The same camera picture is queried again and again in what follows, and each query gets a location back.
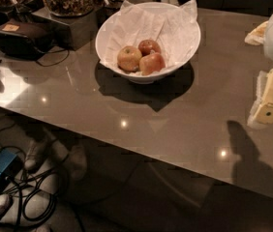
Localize red apple back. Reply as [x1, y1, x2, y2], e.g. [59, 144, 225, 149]
[138, 40, 161, 56]

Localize red apple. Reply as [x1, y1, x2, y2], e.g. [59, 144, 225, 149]
[139, 53, 166, 75]
[138, 40, 161, 56]

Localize red apple front right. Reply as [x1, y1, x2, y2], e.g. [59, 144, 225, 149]
[139, 53, 166, 75]

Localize white ceramic bowl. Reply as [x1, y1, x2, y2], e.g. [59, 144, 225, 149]
[95, 1, 202, 85]

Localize yellowish apple left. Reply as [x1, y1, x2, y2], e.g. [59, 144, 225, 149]
[117, 45, 142, 72]

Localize white paper liner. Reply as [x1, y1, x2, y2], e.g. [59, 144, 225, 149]
[100, 0, 199, 75]

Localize black VR headset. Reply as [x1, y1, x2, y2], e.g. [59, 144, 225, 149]
[0, 19, 54, 60]

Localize white sneaker under table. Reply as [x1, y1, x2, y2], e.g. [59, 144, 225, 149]
[24, 136, 49, 172]

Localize black headset cable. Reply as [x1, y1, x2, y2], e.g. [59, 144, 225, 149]
[34, 46, 71, 68]

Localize black cables on floor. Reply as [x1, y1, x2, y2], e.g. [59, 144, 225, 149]
[0, 145, 70, 232]

